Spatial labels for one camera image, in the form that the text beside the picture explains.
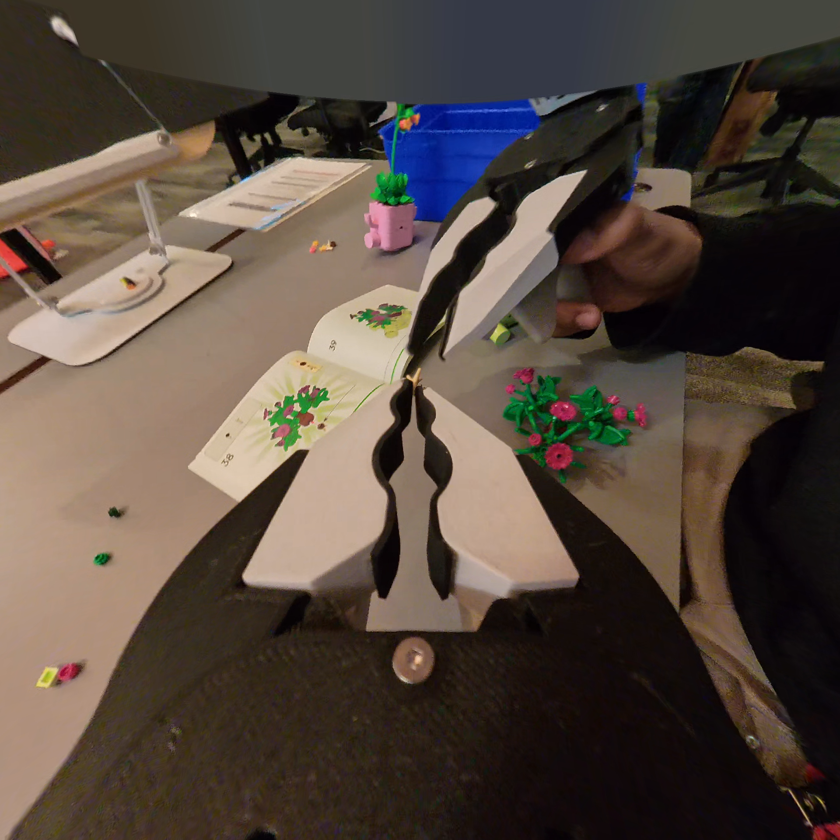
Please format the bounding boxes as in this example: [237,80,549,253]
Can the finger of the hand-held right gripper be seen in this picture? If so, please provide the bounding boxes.
[440,171,589,361]
[407,196,514,358]

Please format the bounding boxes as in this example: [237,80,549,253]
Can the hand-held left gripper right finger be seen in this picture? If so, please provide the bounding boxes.
[415,387,580,631]

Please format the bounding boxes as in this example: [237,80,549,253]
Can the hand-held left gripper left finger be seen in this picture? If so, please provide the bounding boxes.
[243,379,414,599]

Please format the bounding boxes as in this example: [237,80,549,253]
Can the toy flower plant brown base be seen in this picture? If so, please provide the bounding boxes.
[502,367,649,485]

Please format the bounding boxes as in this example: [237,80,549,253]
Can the instruction booklet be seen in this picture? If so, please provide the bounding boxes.
[188,283,454,503]

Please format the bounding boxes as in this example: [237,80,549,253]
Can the person's right forearm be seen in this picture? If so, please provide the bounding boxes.
[604,203,840,362]

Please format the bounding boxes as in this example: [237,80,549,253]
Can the person's right hand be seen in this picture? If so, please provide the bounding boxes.
[551,203,704,339]

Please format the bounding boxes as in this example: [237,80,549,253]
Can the pink brick planter with plant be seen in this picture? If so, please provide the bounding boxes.
[363,200,417,253]

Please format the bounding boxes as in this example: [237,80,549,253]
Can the green leafy toy plant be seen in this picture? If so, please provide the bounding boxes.
[369,171,416,207]

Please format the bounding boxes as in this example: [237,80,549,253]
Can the blue plastic bin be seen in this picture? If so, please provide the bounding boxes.
[379,82,647,224]

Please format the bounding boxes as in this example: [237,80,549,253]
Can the clear printed sheet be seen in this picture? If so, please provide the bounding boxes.
[178,156,371,232]

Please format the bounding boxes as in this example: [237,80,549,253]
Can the black chair wheel base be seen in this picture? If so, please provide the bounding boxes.
[696,98,840,207]

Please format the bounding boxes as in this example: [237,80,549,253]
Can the black board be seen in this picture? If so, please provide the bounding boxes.
[0,0,270,185]

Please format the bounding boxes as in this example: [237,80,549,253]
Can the white pin with cord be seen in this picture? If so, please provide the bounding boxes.
[49,14,173,147]

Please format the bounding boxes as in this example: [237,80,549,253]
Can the red black desk frame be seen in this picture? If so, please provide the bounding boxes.
[0,223,63,283]

